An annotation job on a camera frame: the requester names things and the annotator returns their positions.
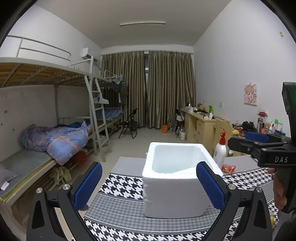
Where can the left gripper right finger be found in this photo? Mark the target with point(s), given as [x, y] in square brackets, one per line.
[213, 185]

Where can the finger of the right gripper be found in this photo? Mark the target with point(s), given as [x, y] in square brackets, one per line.
[257, 137]

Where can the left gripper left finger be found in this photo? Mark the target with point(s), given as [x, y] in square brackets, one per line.
[85, 184]

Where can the person right hand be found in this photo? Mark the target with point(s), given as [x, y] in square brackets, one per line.
[280, 199]

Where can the red snack packet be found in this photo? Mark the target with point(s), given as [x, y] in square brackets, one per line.
[228, 168]

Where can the houndstooth table cloth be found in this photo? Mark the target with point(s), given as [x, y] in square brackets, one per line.
[120, 211]

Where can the white lotion pump bottle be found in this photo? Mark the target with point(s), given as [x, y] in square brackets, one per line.
[220, 150]

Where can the white styrofoam box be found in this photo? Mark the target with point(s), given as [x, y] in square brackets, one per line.
[175, 178]

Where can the blue plaid quilt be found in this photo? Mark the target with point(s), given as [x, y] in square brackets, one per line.
[61, 143]

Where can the wooden desk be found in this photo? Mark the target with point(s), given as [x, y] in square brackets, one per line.
[202, 131]

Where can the black folding chair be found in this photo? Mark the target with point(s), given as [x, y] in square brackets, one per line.
[130, 124]

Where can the orange floor container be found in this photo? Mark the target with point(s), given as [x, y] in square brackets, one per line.
[165, 128]

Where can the brown curtains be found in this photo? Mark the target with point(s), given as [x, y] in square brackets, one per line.
[157, 85]

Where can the white air conditioner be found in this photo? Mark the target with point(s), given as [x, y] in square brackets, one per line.
[87, 53]

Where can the metal bunk bed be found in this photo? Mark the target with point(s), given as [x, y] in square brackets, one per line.
[41, 85]

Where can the ceiling tube light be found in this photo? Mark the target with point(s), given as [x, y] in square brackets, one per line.
[143, 23]

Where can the anime wall poster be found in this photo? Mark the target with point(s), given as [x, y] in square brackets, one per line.
[250, 94]

